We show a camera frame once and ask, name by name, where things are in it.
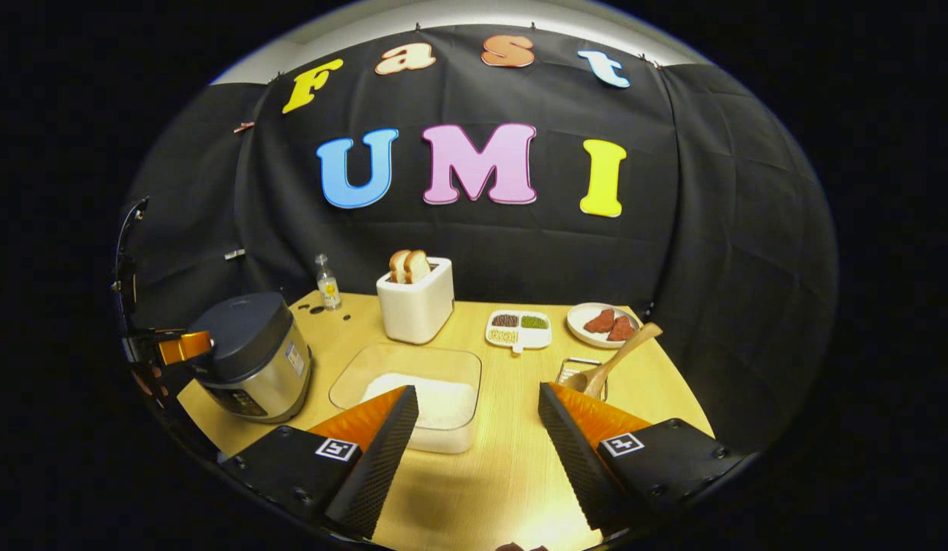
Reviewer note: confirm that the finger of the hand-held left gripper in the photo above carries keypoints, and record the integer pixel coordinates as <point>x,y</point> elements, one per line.
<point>187,347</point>

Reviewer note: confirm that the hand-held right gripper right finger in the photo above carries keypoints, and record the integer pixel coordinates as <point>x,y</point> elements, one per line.
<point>577,459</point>

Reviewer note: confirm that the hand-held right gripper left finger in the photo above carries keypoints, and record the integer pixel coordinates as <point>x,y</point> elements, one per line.
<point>382,459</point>

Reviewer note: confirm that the dark blue rice cooker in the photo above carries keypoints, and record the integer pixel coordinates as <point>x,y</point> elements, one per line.
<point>248,360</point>

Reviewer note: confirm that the clear box of rice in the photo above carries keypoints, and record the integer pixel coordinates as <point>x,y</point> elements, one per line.
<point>412,375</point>

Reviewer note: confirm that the wooden spoon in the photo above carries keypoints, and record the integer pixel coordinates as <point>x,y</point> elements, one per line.
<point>619,356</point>

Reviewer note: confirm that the small silver clip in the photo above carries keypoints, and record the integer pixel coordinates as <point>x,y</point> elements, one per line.
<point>234,253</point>

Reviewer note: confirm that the red meat slice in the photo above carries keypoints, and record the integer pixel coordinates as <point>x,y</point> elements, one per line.
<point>600,321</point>
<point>621,329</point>

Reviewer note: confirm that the white round plate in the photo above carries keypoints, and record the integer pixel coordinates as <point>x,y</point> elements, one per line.
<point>577,321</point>

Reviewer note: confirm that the white divided bean dish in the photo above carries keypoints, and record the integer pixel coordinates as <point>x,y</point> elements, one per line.
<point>519,330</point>

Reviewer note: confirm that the white toaster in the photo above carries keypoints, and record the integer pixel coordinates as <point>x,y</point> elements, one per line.
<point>416,314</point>

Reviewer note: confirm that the small clear glass bottle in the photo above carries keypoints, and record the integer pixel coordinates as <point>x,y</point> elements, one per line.
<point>329,291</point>

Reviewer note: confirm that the toast bread slice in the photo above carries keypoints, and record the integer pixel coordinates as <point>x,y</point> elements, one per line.
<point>418,266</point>
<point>397,268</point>

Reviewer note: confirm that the pink clothes peg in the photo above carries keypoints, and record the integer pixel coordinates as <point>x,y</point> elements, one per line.
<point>244,127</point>

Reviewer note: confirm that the black backdrop cloth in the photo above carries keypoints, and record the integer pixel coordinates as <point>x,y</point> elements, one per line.
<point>711,229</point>

